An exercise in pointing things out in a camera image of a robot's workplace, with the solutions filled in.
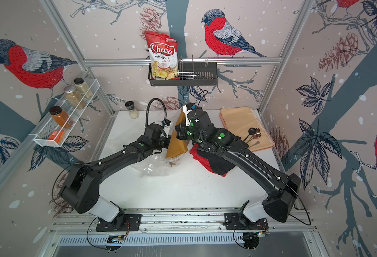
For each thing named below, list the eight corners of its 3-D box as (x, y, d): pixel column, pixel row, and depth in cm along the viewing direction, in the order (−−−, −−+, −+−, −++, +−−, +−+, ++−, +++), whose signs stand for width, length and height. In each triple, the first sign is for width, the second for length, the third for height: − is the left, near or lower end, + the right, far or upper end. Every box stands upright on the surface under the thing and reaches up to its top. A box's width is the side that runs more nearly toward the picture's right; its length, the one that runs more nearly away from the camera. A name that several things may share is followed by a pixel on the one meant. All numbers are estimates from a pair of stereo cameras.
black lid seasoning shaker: (129, 119, 119) (123, 107, 110) (131, 112, 124) (126, 100, 114) (137, 119, 119) (132, 107, 110) (139, 112, 124) (135, 100, 114)
